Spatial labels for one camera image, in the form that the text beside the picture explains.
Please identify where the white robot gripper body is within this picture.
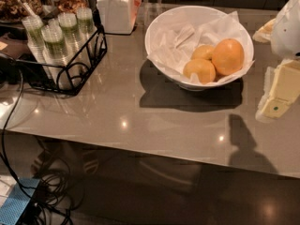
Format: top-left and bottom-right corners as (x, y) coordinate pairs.
(271, 0), (300, 59)

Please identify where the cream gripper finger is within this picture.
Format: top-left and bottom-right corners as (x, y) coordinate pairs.
(256, 59), (300, 123)
(252, 19), (275, 43)

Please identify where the large orange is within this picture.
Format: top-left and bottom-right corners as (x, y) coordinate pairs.
(212, 38), (245, 76)

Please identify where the white bowl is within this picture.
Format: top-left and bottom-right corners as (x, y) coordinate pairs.
(144, 6), (254, 91)

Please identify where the snack bowl top left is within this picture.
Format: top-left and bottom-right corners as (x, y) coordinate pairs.
(0, 0), (43, 23)

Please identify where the small orange at back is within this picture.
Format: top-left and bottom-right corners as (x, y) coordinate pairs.
(191, 45), (215, 60)

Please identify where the small orange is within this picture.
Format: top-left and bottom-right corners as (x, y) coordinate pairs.
(183, 58), (216, 84)
(191, 45), (215, 60)

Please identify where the small orange at front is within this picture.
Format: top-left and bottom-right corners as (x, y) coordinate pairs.
(183, 58), (216, 84)

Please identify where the white ceramic jar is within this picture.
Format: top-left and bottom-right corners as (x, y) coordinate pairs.
(97, 0), (134, 35)

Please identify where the plastic cup stack right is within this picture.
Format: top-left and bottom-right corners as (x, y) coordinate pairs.
(76, 7), (94, 34)

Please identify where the plastic cup stack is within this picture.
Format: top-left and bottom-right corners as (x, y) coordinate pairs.
(22, 16), (45, 63)
(58, 12), (81, 48)
(76, 7), (94, 34)
(41, 25), (72, 66)

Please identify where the plastic cup stack middle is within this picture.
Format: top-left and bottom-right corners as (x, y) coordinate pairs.
(58, 12), (81, 48)

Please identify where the snack tray with pastries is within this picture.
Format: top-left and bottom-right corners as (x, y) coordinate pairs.
(55, 0), (87, 13)

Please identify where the plastic cup stack front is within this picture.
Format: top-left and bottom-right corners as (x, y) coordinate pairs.
(41, 25), (72, 66)

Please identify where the plastic cup stack left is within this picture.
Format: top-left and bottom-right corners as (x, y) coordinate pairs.
(22, 16), (45, 63)

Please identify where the blue box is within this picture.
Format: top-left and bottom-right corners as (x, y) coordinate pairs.
(0, 176), (39, 225)

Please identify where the black wire basket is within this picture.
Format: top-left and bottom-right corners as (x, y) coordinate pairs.
(15, 23), (108, 97)

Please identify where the black cable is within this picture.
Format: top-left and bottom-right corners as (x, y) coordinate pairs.
(0, 52), (85, 225)

